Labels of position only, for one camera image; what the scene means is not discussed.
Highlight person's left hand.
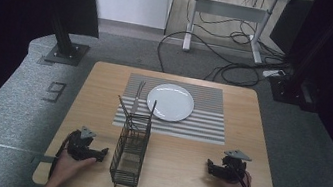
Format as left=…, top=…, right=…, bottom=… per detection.
left=49, top=148, right=99, bottom=187

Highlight white power strip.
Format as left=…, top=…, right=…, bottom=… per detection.
left=260, top=66, right=288, bottom=82

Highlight long looped black floor cable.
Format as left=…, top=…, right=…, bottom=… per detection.
left=153, top=26, right=243, bottom=85

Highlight dark stand with black base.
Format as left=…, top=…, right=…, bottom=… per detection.
left=266, top=0, right=333, bottom=117

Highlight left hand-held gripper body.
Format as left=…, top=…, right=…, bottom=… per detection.
left=63, top=123, right=98, bottom=164

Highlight white round plate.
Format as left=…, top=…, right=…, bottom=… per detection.
left=143, top=80, right=198, bottom=126

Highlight white desk with metal legs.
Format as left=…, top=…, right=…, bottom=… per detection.
left=174, top=0, right=316, bottom=72

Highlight grey striped placemat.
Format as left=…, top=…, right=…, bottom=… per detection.
left=110, top=71, right=234, bottom=147

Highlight black cables under desk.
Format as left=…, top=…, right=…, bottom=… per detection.
left=180, top=0, right=302, bottom=66

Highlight silver fork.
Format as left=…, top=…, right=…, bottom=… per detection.
left=130, top=80, right=147, bottom=118

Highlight black wire cutlery basket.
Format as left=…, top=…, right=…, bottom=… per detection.
left=106, top=110, right=155, bottom=187

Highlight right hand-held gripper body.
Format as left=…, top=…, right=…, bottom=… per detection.
left=217, top=147, right=254, bottom=185

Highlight black metal stand with base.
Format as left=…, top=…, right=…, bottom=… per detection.
left=37, top=12, right=96, bottom=70

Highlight dark thin utensil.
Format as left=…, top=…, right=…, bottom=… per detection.
left=113, top=94, right=141, bottom=131
left=147, top=98, right=158, bottom=127

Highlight coiled black floor cable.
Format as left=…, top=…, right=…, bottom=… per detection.
left=203, top=56, right=264, bottom=91

